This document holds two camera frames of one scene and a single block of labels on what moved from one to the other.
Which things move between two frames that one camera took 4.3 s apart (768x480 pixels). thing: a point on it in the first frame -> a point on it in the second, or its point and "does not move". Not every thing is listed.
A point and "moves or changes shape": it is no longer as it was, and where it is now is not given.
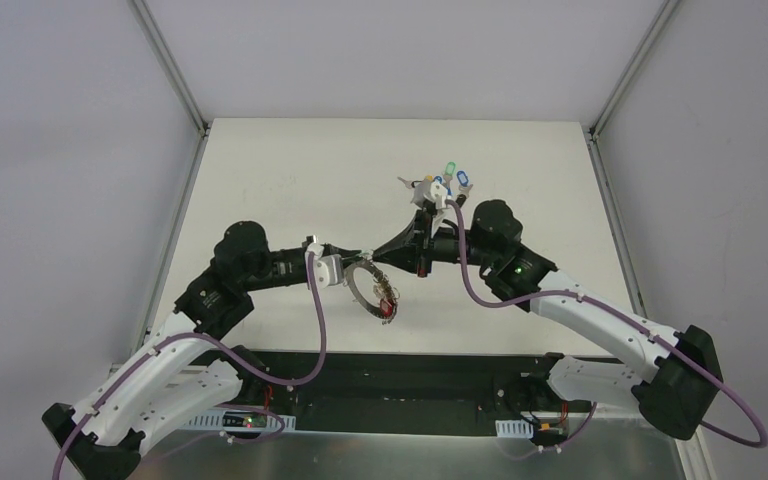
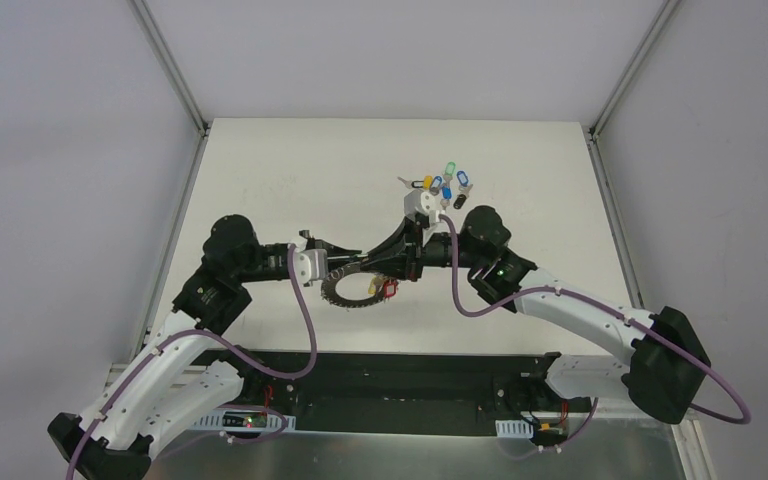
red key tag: [386, 307] -> [390, 288]
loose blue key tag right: [463, 178] does not move
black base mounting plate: [403, 392] does not move
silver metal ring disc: [382, 287] moves or changes shape
